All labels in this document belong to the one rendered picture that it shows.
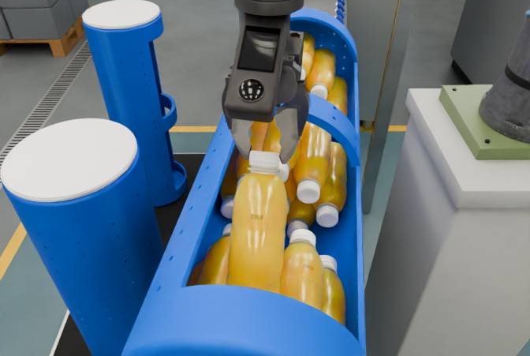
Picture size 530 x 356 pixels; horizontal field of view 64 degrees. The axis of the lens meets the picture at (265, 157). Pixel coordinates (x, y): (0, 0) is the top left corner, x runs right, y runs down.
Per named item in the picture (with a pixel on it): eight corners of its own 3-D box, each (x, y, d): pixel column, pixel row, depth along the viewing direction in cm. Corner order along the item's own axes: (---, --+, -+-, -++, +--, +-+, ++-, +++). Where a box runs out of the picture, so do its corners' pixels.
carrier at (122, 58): (144, 216, 197) (198, 191, 211) (97, 37, 142) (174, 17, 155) (121, 182, 215) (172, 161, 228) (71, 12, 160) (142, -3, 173)
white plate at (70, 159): (152, 121, 101) (153, 125, 102) (42, 114, 104) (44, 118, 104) (106, 204, 80) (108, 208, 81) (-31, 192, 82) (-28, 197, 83)
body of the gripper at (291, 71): (304, 76, 54) (311, -23, 46) (296, 114, 47) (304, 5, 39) (244, 71, 55) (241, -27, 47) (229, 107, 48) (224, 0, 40)
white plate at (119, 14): (97, 32, 142) (98, 36, 143) (172, 14, 155) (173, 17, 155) (72, 9, 159) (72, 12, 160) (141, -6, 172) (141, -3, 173)
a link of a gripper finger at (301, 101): (313, 129, 51) (305, 62, 46) (312, 136, 50) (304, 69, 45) (275, 131, 52) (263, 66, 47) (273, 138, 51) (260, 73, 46)
